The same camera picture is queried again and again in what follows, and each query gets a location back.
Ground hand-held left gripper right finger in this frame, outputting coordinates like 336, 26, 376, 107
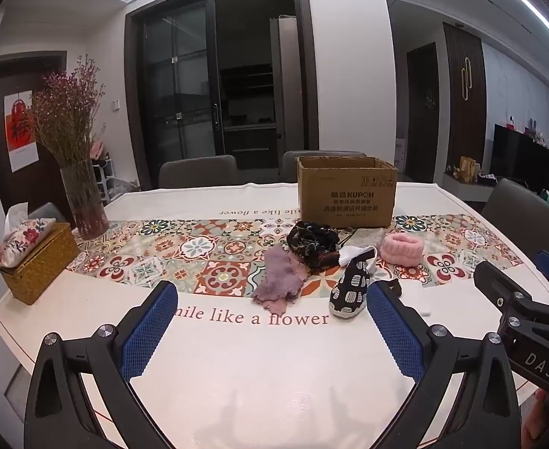
365, 283, 521, 449

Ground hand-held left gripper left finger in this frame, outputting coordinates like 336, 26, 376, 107
24, 281, 178, 449

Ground white cloth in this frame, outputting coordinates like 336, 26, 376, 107
398, 283, 437, 317

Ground black white patterned sock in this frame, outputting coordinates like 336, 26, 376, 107
328, 247, 379, 318

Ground pink fluffy headband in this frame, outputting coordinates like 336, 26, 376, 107
380, 232, 426, 263

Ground dark floral cloth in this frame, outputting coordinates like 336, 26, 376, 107
287, 221, 341, 271

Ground purple fuzzy cloth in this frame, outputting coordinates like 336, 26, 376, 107
251, 247, 311, 315

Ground brown cardboard box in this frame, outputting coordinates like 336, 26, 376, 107
295, 155, 399, 229

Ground person's right hand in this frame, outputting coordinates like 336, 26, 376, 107
522, 386, 549, 449

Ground grey dining chair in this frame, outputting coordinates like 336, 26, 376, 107
481, 178, 549, 256
28, 202, 68, 224
159, 154, 239, 190
281, 150, 368, 183

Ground white television cabinet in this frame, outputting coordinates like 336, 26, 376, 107
443, 171, 498, 203

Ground black television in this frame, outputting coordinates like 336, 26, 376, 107
492, 124, 549, 193

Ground yellow packets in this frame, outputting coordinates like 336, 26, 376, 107
458, 155, 482, 181

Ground yellow wicker tissue box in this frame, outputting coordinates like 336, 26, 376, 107
0, 222, 82, 306

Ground glass vase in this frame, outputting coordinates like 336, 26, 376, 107
59, 158, 111, 241

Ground floral tissue pouch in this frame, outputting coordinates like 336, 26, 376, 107
0, 202, 58, 270

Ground white shoe rack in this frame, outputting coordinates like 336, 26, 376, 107
91, 150, 126, 205

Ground dark wooden door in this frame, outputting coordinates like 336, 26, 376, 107
406, 42, 444, 184

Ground dried purple flowers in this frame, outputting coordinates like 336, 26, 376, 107
30, 54, 108, 170

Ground dark sliding glass door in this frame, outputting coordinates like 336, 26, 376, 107
125, 0, 320, 190

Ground silver refrigerator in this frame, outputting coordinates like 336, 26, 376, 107
270, 15, 304, 170

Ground red wall calendar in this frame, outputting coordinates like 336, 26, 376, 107
4, 91, 39, 173

